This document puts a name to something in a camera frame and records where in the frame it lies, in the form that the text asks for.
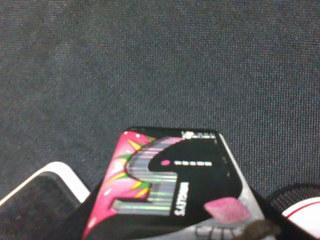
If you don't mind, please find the black pink gum box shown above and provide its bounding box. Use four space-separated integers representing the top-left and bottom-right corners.
82 127 278 240

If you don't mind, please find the black white board eraser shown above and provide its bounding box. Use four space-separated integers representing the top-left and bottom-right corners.
0 161 90 240

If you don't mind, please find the black mesh pen holder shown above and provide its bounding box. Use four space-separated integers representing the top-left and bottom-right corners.
266 183 320 240

